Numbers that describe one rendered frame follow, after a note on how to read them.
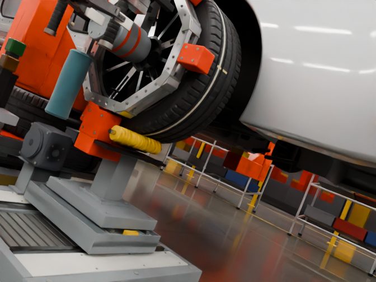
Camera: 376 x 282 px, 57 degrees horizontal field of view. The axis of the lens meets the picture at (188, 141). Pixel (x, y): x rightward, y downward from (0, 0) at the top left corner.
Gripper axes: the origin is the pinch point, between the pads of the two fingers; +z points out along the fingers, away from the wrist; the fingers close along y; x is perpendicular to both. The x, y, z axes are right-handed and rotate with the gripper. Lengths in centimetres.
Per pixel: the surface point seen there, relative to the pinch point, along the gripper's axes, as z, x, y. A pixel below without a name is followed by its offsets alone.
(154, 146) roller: 41, -31, -2
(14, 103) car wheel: 27, -40, -92
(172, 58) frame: 21.6, -0.5, 7.5
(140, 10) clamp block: 5.3, 7.4, 2.6
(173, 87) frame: 25.0, -9.4, 9.8
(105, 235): 27, -67, 6
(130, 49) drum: 18.4, -1.6, -10.9
